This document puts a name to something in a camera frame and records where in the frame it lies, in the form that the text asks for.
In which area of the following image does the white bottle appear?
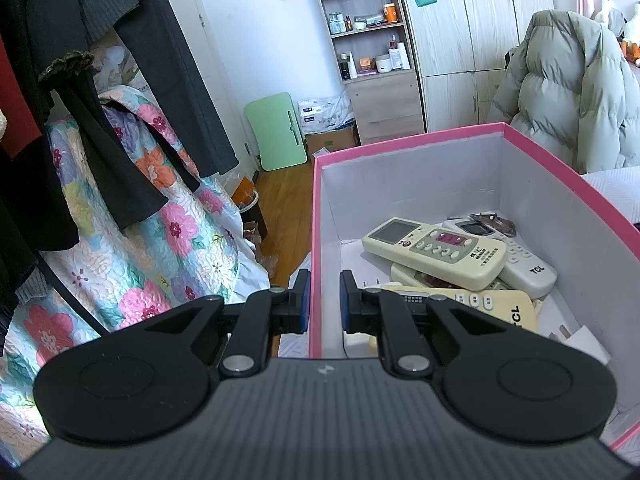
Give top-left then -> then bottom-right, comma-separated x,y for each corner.
389,42 -> 411,71

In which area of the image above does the cream remote with purple panel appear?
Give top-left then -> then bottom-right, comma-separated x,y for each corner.
362,217 -> 507,291

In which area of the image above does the black ruffled-cuff garment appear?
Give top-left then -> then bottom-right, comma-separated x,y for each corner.
37,50 -> 201,231

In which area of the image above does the white goose plush toy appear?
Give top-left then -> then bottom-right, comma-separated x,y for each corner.
594,0 -> 626,36
620,2 -> 640,65

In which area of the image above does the pink cardboard box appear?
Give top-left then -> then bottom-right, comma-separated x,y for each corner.
307,122 -> 640,453

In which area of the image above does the green folding table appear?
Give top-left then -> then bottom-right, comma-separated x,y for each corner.
244,92 -> 308,172

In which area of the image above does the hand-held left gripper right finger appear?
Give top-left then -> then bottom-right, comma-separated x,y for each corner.
339,270 -> 507,380

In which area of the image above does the black hanging garment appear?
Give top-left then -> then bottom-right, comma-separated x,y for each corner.
0,125 -> 81,341

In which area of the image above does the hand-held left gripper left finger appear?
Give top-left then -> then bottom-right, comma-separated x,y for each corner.
145,269 -> 311,379

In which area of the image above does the white door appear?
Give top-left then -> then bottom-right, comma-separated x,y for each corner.
160,0 -> 261,171

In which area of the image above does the light wooden wardrobe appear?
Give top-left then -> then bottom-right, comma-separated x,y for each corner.
390,0 -> 556,133

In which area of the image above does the dark grey hanging shirt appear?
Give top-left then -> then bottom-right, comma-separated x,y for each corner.
0,0 -> 241,178

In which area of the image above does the white remote control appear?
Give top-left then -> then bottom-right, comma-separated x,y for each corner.
442,216 -> 558,300

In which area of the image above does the grey puffer jacket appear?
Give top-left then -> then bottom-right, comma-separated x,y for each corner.
487,9 -> 640,175

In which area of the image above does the wooden shelf unit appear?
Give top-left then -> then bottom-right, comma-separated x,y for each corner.
306,0 -> 426,146

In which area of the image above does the waste bin with orange bag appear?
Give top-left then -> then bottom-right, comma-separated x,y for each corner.
232,176 -> 261,211

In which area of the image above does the large cream remote control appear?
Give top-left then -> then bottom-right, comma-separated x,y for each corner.
370,284 -> 539,333

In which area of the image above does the white power adapter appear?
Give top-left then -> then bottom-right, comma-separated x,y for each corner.
550,325 -> 613,367

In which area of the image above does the floral quilt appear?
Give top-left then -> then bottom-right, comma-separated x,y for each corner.
0,85 -> 273,466

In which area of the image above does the small metal object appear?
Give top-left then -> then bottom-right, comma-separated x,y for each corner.
469,212 -> 517,237

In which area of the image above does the white striped bedsheet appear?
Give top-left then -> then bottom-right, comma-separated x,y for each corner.
582,165 -> 640,226

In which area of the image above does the brown cardboard box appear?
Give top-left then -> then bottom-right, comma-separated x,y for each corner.
304,125 -> 361,163

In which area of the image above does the red cloth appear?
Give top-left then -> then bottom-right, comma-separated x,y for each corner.
0,35 -> 43,161

